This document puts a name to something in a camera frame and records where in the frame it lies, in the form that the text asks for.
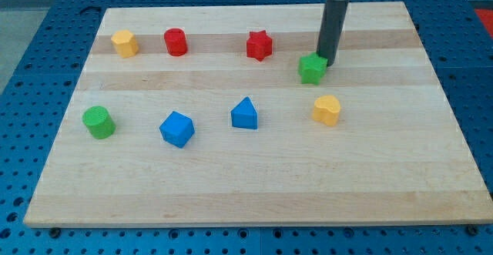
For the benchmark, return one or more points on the yellow heart block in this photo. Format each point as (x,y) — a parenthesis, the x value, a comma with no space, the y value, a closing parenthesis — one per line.
(326,110)

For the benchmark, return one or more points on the red cylinder block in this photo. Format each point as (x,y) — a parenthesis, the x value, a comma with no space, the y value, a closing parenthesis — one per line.
(175,40)

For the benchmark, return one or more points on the green cylinder block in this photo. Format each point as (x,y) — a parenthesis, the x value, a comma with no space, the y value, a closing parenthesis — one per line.
(98,122)

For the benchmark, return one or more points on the blue cube block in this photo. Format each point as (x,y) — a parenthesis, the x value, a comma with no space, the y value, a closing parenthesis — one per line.
(177,129)

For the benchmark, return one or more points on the blue triangle block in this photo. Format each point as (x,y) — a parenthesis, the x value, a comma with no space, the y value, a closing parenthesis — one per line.
(244,115)

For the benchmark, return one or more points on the wooden board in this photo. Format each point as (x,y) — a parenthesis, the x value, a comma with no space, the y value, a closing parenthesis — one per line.
(397,155)

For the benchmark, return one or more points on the green star block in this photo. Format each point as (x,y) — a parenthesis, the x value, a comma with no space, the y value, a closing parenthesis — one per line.
(312,68)

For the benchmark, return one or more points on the yellow hexagon block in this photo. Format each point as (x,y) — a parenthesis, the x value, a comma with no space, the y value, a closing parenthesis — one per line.
(125,43)

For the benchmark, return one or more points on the red star block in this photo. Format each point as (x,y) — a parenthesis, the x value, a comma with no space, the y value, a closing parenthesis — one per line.
(259,45)

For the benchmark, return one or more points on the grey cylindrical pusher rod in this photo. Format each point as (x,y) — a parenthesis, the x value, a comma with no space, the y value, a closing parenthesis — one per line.
(331,26)

